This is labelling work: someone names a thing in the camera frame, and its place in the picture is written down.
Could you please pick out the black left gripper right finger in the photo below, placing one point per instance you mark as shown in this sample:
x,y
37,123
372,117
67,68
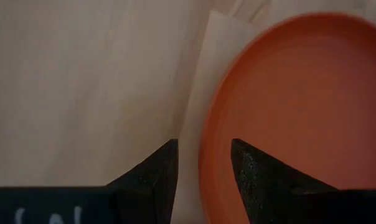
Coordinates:
x,y
269,189

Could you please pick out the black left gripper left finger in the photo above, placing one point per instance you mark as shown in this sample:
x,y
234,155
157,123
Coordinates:
x,y
150,186

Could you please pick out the orange plate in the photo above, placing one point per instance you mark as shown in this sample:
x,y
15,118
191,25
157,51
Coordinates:
x,y
300,102

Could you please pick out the light wooden shelf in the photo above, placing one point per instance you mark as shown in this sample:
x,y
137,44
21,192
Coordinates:
x,y
206,77

